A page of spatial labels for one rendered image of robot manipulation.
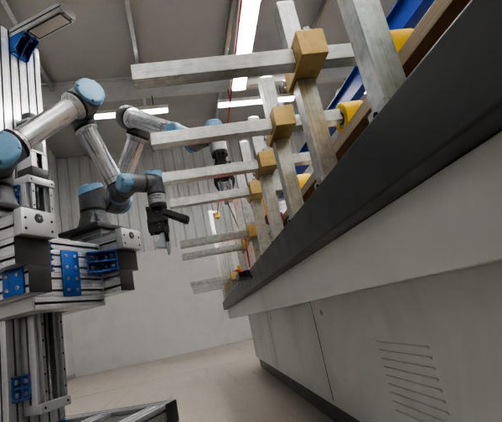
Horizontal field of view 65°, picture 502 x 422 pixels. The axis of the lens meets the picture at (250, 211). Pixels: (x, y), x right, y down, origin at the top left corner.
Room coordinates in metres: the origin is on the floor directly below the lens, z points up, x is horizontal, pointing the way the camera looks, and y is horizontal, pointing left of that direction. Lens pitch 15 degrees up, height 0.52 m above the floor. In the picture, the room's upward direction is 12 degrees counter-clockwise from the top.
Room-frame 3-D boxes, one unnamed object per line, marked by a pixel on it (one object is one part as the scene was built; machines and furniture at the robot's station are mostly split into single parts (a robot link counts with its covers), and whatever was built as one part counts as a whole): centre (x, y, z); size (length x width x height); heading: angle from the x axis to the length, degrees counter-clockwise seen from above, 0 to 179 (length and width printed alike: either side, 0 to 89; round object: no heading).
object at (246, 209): (1.67, 0.02, 0.93); 0.04 x 0.04 x 0.48; 10
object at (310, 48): (0.66, -0.15, 0.95); 0.14 x 0.06 x 0.05; 10
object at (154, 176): (1.56, 0.38, 1.13); 0.09 x 0.08 x 0.11; 130
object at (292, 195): (0.93, -0.11, 0.87); 0.04 x 0.04 x 0.48; 10
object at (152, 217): (1.56, 0.38, 0.97); 0.09 x 0.08 x 0.12; 100
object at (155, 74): (0.63, -0.10, 0.95); 0.50 x 0.04 x 0.04; 100
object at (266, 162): (1.15, -0.07, 0.95); 0.14 x 0.06 x 0.05; 10
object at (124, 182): (1.51, 0.46, 1.12); 0.11 x 0.11 x 0.08; 40
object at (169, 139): (0.88, -0.05, 0.95); 0.50 x 0.04 x 0.04; 100
